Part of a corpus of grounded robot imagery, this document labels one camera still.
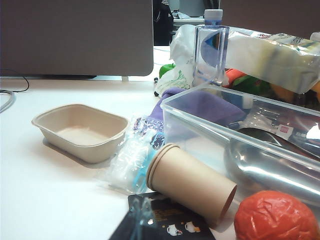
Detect transparent plastic storage box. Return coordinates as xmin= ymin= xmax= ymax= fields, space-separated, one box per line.
xmin=160 ymin=84 xmax=320 ymax=210

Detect clear bag with blue item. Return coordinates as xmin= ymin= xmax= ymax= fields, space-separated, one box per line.
xmin=104 ymin=116 xmax=166 ymax=195

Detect bright green toy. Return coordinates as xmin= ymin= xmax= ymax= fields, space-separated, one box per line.
xmin=159 ymin=63 xmax=176 ymax=79

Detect purple cloth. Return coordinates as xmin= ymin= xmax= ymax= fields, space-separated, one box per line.
xmin=149 ymin=86 xmax=246 ymax=127

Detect white paper cup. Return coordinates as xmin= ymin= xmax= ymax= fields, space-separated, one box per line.
xmin=146 ymin=143 xmax=238 ymax=229

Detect white plastic bag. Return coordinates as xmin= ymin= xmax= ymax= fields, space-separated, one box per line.
xmin=154 ymin=24 xmax=201 ymax=97

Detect beige pulp food tray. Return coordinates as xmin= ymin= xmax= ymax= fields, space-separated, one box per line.
xmin=31 ymin=103 xmax=130 ymax=165

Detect clear water bottle blue label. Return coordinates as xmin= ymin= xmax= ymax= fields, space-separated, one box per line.
xmin=191 ymin=8 xmax=230 ymax=88

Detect person in dark jacket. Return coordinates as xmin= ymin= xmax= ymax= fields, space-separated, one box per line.
xmin=152 ymin=0 xmax=175 ymax=47

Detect black coffee sachet pack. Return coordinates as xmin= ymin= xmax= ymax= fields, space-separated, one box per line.
xmin=108 ymin=191 xmax=216 ymax=240

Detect clear bag of pale bread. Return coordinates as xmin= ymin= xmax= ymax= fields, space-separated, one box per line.
xmin=224 ymin=26 xmax=320 ymax=95

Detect orange toy fruit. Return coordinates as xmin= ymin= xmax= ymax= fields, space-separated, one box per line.
xmin=234 ymin=190 xmax=320 ymax=240

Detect wide grey desk partition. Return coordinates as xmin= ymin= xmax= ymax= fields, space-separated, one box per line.
xmin=221 ymin=0 xmax=320 ymax=40

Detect thin black cable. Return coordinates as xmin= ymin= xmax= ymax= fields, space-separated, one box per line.
xmin=0 ymin=68 xmax=30 ymax=94

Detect grey tube cable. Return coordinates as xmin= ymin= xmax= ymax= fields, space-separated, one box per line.
xmin=0 ymin=89 xmax=17 ymax=114

